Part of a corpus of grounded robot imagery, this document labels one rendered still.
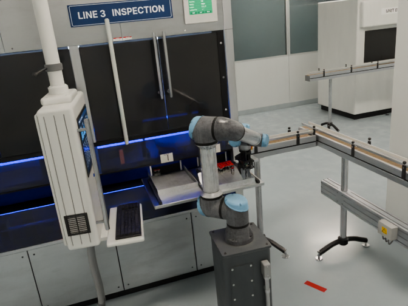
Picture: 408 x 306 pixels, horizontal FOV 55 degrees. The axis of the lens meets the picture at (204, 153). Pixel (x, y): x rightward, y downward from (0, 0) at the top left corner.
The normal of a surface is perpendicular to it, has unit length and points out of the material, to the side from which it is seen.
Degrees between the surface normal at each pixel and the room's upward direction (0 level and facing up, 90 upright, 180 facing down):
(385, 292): 0
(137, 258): 90
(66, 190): 90
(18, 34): 90
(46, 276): 90
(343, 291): 0
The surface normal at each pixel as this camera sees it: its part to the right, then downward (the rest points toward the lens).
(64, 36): 0.30, 0.28
